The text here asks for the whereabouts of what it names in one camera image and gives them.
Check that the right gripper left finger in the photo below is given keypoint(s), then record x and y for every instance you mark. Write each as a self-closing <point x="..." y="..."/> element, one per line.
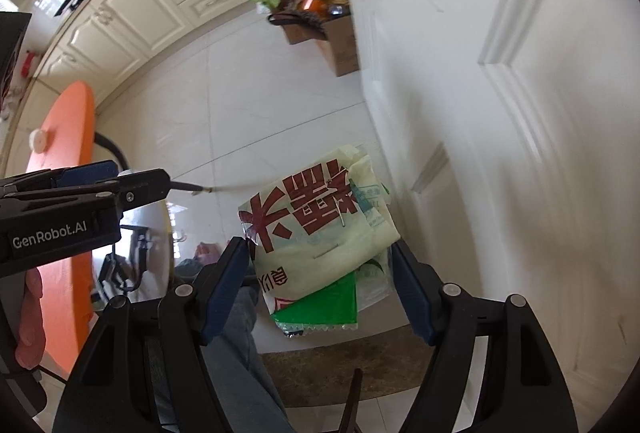
<point x="110" y="387"/>

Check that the cream kitchen cabinets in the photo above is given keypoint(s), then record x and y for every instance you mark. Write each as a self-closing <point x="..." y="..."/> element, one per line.
<point x="103" y="42"/>

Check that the white door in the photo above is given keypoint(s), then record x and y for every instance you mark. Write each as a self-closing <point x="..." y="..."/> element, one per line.
<point x="511" y="129"/>

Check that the cardboard box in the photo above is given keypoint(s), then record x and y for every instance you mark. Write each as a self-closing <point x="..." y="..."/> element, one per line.
<point x="336" y="41"/>

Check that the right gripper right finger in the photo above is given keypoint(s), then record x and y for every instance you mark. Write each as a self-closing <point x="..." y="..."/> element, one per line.
<point x="523" y="388"/>

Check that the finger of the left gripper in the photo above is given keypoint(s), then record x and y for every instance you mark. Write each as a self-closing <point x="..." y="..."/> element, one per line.
<point x="138" y="189"/>
<point x="83" y="175"/>

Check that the cream trash bag red print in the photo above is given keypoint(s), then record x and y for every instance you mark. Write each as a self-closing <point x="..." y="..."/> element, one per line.
<point x="320" y="242"/>

